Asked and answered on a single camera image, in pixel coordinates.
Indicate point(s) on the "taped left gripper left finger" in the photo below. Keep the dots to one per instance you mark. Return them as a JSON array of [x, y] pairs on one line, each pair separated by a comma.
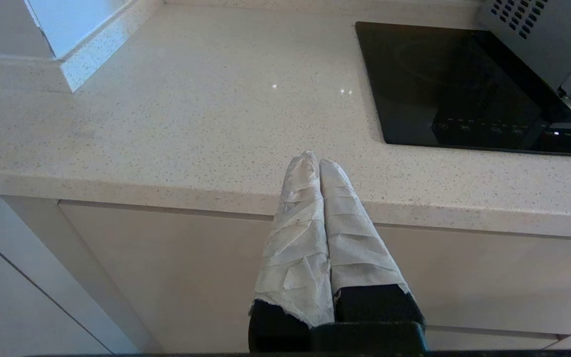
[[298, 248]]

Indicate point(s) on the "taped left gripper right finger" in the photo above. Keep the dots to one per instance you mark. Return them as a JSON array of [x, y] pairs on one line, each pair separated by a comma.
[[360, 258]]

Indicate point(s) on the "silver Panasonic microwave oven body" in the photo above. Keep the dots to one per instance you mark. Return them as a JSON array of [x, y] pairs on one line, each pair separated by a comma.
[[548, 44]]

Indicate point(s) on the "white cabinet drawer front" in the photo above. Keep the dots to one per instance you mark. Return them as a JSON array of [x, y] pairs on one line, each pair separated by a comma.
[[488, 342], [191, 267]]

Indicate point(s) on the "black glass induction cooktop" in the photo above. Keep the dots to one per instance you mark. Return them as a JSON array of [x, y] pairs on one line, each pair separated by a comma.
[[424, 89]]

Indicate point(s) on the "white cabinet corner panel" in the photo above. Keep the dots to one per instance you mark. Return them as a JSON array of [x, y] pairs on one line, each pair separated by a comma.
[[57, 267]]

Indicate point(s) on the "white cabinet door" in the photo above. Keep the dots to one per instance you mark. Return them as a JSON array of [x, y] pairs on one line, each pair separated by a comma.
[[8, 307]]

